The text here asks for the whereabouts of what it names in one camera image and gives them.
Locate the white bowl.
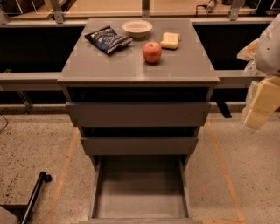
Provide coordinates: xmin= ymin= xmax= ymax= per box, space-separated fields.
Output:
xmin=122 ymin=20 xmax=152 ymax=38

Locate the grey middle drawer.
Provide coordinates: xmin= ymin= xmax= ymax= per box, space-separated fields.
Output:
xmin=81 ymin=136 xmax=198 ymax=155

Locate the clear sanitizer bottle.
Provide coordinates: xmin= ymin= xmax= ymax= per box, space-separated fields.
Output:
xmin=244 ymin=59 xmax=256 ymax=76

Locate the red apple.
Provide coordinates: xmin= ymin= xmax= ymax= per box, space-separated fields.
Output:
xmin=143 ymin=42 xmax=162 ymax=64

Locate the yellow sponge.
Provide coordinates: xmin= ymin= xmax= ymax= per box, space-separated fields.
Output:
xmin=160 ymin=32 xmax=180 ymax=50

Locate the grey drawer cabinet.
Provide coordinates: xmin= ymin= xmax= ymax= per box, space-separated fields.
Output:
xmin=57 ymin=18 xmax=220 ymax=165

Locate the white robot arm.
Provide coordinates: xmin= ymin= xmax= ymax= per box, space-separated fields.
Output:
xmin=237 ymin=15 xmax=280 ymax=130

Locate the blue chip bag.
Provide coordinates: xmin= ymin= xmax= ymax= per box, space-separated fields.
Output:
xmin=84 ymin=26 xmax=133 ymax=54

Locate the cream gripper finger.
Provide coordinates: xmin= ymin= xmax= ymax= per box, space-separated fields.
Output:
xmin=242 ymin=76 xmax=280 ymax=130
xmin=237 ymin=38 xmax=259 ymax=61

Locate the grey open bottom drawer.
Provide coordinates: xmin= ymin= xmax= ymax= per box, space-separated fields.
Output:
xmin=79 ymin=155 xmax=202 ymax=224

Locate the black cable on shelf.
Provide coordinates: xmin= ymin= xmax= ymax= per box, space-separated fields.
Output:
xmin=194 ymin=3 xmax=209 ymax=17

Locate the black chair leg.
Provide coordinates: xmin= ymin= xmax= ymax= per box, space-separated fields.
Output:
xmin=0 ymin=171 xmax=53 ymax=224

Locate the grey top drawer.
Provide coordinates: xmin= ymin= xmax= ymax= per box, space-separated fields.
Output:
xmin=66 ymin=102 xmax=211 ymax=127

